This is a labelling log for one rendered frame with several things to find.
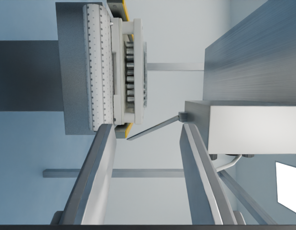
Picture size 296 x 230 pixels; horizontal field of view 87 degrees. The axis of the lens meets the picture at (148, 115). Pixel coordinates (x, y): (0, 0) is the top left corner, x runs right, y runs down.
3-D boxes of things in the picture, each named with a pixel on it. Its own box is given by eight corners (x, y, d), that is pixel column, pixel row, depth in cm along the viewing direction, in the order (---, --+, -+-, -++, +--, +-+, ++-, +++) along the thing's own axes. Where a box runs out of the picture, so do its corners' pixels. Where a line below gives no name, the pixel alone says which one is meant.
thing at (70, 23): (65, 135, 37) (107, 135, 37) (54, 1, 33) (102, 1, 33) (129, 102, 165) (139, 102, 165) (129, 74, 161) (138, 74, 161)
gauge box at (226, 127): (207, 155, 33) (301, 155, 33) (209, 105, 32) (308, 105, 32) (183, 130, 55) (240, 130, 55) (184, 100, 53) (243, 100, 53)
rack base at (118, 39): (125, 48, 59) (132, 48, 59) (127, 112, 63) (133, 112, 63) (110, 17, 35) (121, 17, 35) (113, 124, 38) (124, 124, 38)
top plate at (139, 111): (139, 47, 59) (144, 47, 59) (139, 112, 63) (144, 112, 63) (133, 17, 35) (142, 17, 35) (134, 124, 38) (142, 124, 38)
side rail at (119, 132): (111, 138, 34) (125, 138, 34) (110, 131, 34) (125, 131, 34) (140, 102, 165) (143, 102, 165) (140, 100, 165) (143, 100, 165)
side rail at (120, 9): (106, 3, 31) (122, 3, 31) (106, -7, 30) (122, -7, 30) (140, 75, 162) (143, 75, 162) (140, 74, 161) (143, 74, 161)
